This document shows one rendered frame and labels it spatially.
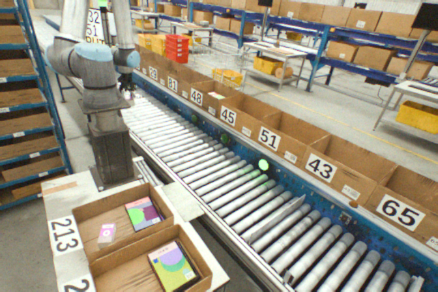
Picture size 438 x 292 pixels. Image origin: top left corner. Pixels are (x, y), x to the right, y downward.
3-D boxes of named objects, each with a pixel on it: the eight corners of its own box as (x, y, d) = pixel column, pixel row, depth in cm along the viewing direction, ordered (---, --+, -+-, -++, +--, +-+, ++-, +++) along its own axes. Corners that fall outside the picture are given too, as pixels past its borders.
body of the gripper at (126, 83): (125, 92, 159) (123, 74, 152) (120, 88, 164) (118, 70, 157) (136, 91, 163) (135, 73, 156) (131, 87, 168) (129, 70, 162)
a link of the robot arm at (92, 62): (99, 88, 110) (90, 47, 101) (72, 83, 116) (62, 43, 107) (123, 81, 122) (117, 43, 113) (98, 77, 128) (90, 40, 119)
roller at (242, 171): (190, 196, 145) (191, 190, 142) (249, 167, 175) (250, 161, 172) (195, 201, 142) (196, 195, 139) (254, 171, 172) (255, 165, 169)
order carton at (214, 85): (188, 102, 219) (189, 83, 210) (213, 96, 236) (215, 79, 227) (216, 119, 195) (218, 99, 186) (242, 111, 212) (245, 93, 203)
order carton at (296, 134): (251, 140, 172) (256, 118, 162) (277, 130, 189) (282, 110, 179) (298, 169, 148) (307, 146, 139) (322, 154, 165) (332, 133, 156)
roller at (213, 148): (163, 168, 165) (163, 162, 162) (220, 146, 195) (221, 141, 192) (167, 172, 162) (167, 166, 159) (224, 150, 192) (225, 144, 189)
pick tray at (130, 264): (91, 277, 96) (87, 263, 90) (178, 236, 116) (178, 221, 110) (112, 353, 77) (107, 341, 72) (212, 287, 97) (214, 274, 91)
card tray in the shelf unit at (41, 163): (6, 182, 190) (0, 171, 184) (1, 162, 208) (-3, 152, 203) (64, 165, 213) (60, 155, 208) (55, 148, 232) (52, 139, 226)
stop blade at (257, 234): (248, 244, 119) (251, 233, 114) (300, 204, 145) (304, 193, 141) (249, 245, 119) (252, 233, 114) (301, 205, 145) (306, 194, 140)
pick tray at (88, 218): (75, 223, 116) (70, 208, 110) (150, 194, 137) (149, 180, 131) (90, 271, 98) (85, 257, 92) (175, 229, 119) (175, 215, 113)
